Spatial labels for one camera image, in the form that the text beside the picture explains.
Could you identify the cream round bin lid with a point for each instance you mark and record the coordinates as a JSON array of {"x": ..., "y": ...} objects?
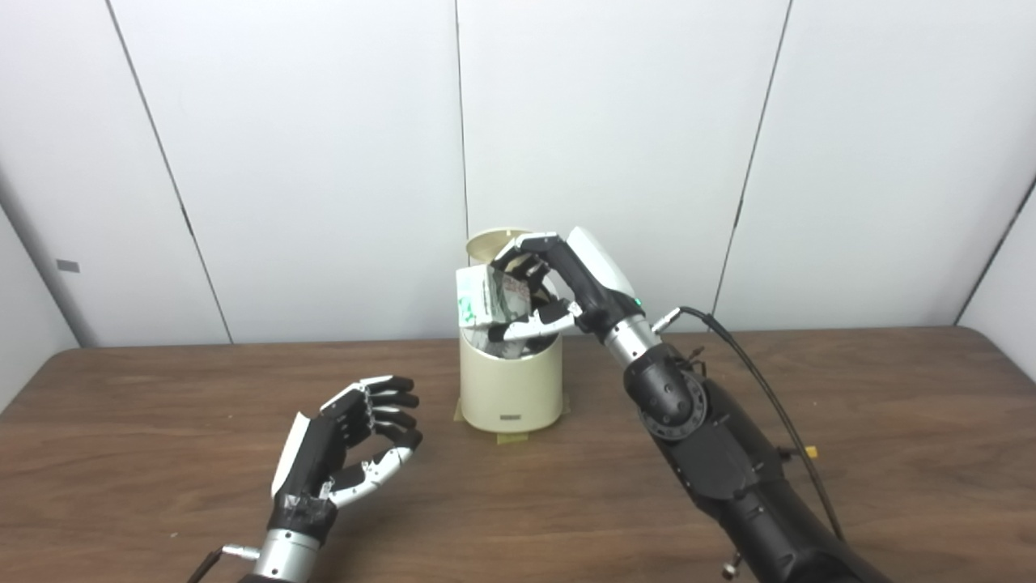
[{"x": 486, "y": 243}]

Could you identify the cream-colored cylindrical bin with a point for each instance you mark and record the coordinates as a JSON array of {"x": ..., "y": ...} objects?
[{"x": 511, "y": 389}]

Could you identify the grey wall label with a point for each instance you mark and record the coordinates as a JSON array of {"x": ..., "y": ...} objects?
[{"x": 67, "y": 265}]

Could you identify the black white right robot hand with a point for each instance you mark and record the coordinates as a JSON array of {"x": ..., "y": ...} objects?
[{"x": 595, "y": 275}]

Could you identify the green white milk carton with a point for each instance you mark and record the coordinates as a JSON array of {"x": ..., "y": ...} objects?
[{"x": 477, "y": 295}]

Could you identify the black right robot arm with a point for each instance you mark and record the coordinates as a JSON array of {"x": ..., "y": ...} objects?
[{"x": 728, "y": 461}]

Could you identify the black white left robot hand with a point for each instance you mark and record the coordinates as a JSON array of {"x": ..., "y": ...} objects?
[{"x": 320, "y": 453}]

